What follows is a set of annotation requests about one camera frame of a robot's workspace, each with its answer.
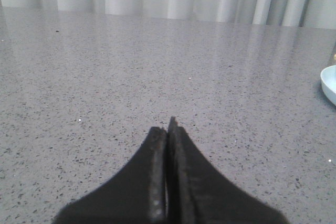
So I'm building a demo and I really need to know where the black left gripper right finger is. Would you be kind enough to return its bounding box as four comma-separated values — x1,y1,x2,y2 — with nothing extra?
167,117,288,223

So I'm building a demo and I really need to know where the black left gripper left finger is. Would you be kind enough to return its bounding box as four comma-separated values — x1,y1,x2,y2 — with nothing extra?
54,127,167,223

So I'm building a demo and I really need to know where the light blue round plate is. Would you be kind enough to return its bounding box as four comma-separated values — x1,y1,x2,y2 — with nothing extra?
320,65,336,105

